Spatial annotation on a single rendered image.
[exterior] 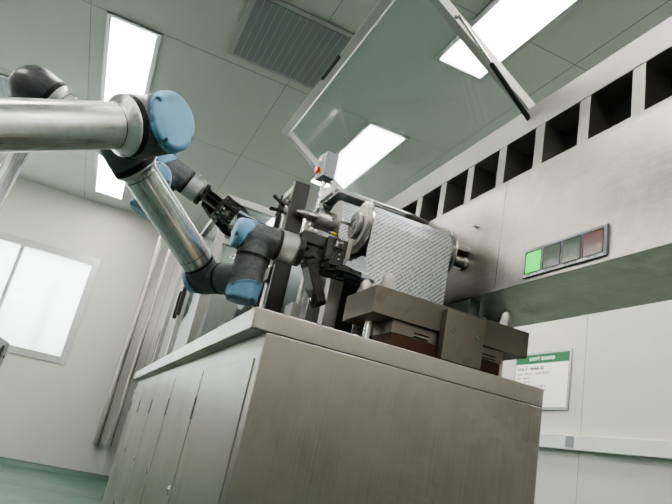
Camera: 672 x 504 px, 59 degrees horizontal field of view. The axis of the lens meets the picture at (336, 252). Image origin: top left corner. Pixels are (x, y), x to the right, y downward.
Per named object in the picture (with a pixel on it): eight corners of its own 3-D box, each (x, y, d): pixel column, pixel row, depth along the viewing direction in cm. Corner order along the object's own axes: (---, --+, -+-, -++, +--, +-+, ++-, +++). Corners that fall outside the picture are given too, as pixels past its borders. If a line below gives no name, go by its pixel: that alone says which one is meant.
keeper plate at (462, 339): (435, 359, 127) (443, 309, 131) (474, 370, 131) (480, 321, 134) (442, 358, 125) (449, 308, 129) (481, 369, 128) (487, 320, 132)
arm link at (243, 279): (229, 306, 142) (241, 263, 145) (264, 307, 135) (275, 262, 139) (205, 296, 136) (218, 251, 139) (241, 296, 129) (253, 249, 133)
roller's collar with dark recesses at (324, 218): (309, 230, 183) (313, 211, 185) (326, 236, 185) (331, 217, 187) (316, 224, 177) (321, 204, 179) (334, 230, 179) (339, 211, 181)
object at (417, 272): (356, 301, 146) (370, 232, 152) (438, 327, 153) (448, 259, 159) (357, 301, 145) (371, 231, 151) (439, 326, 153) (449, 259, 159)
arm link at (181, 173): (144, 174, 171) (162, 152, 175) (175, 198, 174) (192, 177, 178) (149, 166, 165) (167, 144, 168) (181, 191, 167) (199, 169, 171)
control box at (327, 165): (309, 178, 221) (315, 154, 224) (325, 185, 224) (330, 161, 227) (319, 172, 215) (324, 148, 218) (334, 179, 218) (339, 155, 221)
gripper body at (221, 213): (229, 227, 172) (194, 201, 168) (223, 229, 180) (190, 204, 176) (244, 206, 173) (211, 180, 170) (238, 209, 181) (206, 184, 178)
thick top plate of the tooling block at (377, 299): (341, 320, 139) (346, 296, 140) (484, 362, 151) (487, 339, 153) (372, 311, 124) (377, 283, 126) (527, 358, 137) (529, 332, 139)
